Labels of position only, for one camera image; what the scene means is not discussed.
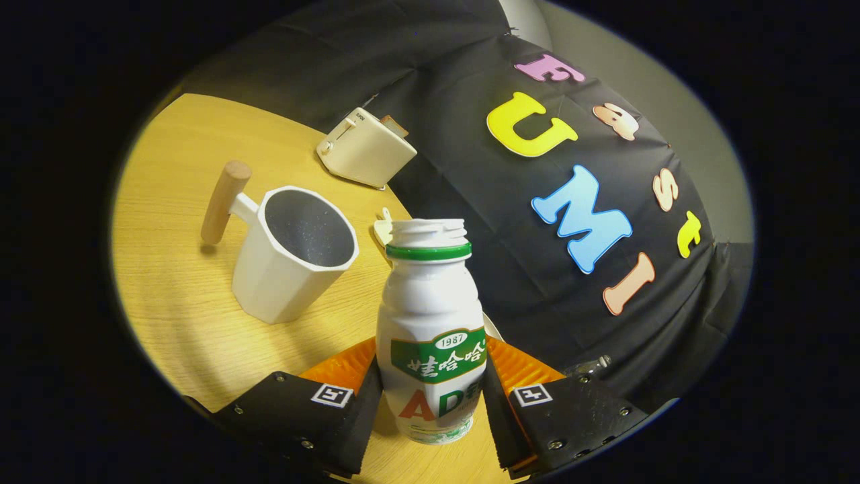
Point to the black backdrop cloth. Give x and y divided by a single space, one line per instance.
457 175

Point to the toast slice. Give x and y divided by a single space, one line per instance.
395 126

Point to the white divided dish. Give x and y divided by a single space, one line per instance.
383 232

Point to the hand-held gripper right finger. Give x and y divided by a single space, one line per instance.
500 430

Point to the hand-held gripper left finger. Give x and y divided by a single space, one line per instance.
356 430

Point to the white juice bottle green label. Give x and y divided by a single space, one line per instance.
430 302

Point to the cream toaster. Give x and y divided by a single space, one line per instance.
366 151

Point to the wooden table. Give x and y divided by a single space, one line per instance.
175 302

